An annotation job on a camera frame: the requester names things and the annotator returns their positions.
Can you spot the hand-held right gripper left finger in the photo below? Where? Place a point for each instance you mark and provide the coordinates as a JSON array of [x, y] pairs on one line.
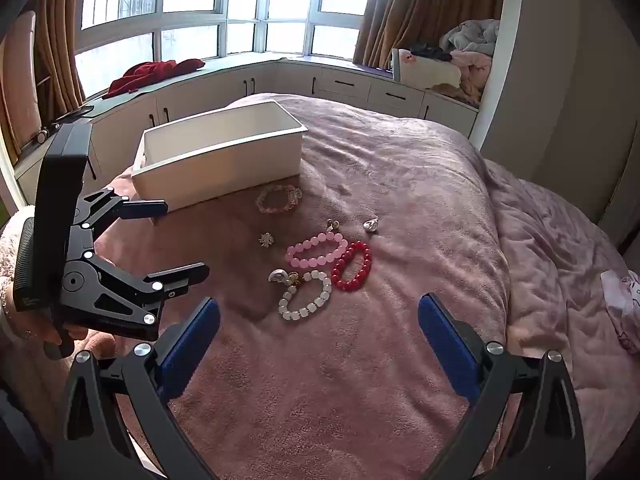
[[190, 350]]

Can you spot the white printed cloth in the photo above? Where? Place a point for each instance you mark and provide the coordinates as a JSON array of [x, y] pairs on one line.
[[622, 305]]

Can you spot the red cloth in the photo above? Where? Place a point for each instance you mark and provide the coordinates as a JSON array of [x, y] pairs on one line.
[[150, 72]]

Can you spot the silver teardrop pendant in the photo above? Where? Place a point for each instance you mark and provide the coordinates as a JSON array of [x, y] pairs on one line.
[[371, 224]]

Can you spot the silver flower brooch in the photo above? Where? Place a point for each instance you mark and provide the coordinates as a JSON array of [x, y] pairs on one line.
[[266, 240]]

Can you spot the white rectangular storage box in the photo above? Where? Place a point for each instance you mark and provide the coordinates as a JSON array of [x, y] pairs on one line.
[[225, 170]]

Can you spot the pink crumpled blanket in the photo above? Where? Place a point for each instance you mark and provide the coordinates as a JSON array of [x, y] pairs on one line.
[[475, 72]]

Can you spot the white window seat cabinets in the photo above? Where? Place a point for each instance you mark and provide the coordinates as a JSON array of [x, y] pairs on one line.
[[345, 80]]

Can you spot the black tablet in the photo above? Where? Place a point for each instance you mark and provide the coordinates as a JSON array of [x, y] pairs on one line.
[[75, 112]]

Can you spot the person's left hand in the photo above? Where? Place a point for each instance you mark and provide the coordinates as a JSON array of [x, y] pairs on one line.
[[27, 327]]

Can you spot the silver crescent charm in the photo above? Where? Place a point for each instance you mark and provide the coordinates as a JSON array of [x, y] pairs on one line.
[[278, 275]]

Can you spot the pink fleece blanket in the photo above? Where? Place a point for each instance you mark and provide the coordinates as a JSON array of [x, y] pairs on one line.
[[400, 185]]

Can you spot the brown leather chair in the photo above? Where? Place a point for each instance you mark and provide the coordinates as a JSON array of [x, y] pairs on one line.
[[20, 85]]

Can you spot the brown curtain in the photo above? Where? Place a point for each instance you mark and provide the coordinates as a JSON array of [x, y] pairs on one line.
[[60, 35], [425, 5]]

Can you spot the cream pillow with pink print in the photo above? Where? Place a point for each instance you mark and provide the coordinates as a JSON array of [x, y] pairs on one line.
[[430, 70]]

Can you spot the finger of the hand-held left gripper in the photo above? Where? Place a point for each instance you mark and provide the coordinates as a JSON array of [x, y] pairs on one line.
[[145, 208], [120, 295]]

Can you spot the small gold charm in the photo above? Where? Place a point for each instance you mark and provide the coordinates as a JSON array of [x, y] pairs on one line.
[[293, 278]]

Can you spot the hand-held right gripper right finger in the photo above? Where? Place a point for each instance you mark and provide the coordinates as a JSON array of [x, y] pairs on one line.
[[450, 347]]

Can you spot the dark garment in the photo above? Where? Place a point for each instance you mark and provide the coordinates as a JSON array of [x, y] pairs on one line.
[[430, 52]]

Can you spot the grey fluffy blanket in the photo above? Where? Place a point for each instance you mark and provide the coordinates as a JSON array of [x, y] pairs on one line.
[[472, 35]]

